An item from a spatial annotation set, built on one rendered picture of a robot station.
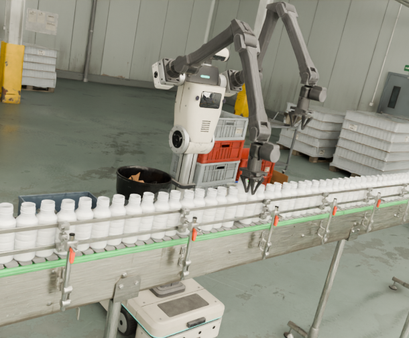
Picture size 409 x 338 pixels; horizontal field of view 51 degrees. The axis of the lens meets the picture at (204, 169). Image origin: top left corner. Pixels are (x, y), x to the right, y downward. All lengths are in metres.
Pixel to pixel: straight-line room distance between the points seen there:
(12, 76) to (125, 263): 7.76
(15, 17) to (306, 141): 6.02
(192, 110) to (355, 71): 10.91
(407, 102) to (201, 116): 10.15
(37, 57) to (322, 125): 6.55
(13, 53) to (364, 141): 6.60
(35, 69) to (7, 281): 9.80
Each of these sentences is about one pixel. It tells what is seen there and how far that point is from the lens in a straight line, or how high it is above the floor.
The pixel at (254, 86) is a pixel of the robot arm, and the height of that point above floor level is 1.57.
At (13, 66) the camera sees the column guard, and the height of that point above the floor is 0.70.
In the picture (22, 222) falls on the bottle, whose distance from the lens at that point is 1.29.
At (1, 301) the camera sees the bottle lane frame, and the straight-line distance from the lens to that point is 1.36.
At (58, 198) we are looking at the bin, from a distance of 2.00.
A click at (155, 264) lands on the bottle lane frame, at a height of 0.92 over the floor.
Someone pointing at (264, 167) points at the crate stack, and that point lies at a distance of 4.91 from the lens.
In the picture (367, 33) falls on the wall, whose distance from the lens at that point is 13.02.
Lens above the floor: 1.66
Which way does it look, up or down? 15 degrees down
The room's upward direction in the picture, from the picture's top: 12 degrees clockwise
